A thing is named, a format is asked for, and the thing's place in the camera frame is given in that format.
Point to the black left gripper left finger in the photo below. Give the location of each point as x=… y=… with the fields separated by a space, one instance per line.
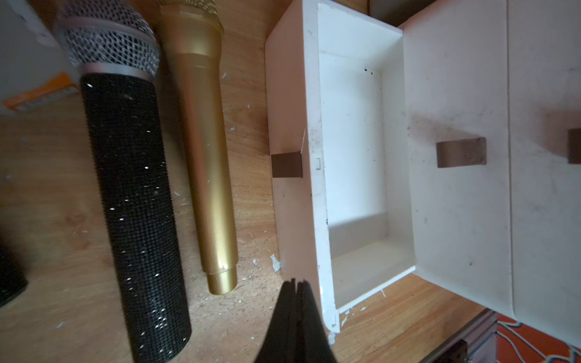
x=279 y=344

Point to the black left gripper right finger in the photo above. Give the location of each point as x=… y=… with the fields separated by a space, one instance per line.
x=311 y=341

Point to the white bottom drawer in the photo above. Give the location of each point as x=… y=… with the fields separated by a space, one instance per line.
x=338 y=141

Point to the white drawer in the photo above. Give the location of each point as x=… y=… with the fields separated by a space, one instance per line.
x=456 y=98
x=544 y=105
x=338 y=141

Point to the white drawer cabinet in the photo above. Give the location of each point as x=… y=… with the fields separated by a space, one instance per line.
x=492 y=91

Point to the gold microphone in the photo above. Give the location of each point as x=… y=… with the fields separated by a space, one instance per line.
x=191 y=35

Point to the black glitter microphone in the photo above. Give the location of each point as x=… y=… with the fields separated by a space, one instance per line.
x=117 y=56

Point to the small white card box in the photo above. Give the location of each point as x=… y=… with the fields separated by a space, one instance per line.
x=34 y=68

